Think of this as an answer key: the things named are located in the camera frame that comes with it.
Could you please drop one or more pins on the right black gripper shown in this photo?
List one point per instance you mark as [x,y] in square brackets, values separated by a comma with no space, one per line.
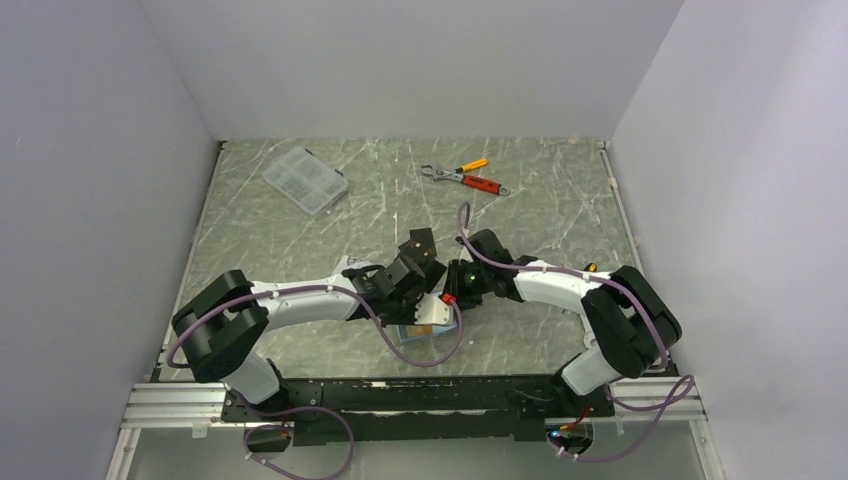
[455,269]

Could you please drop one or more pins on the single gold credit card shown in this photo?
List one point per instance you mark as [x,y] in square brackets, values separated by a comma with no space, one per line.
[419,330]

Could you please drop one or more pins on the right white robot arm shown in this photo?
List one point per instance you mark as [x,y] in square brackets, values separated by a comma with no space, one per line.
[632,326]

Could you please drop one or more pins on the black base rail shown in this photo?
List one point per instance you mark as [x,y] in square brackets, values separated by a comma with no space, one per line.
[520,407]

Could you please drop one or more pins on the silver credit cards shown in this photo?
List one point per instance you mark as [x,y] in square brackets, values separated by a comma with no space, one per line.
[348,266]

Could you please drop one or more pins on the grey card holder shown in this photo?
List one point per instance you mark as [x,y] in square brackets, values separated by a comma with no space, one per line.
[436,331]

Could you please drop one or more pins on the red adjustable wrench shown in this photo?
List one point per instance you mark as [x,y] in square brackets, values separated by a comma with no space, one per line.
[475,182]

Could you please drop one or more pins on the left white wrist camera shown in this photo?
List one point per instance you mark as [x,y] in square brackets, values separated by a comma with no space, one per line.
[433,311]

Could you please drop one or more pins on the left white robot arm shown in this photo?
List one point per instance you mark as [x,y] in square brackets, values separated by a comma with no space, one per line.
[217,330]

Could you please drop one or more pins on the orange handled pliers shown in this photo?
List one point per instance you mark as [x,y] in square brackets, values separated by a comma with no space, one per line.
[457,171]

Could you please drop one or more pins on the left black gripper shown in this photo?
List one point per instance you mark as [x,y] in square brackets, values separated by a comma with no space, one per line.
[414,296]

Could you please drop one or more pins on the black card wallet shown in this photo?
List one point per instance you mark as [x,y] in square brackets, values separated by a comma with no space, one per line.
[421,248]

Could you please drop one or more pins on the clear plastic organizer box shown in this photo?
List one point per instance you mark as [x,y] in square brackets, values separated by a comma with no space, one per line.
[306,180]

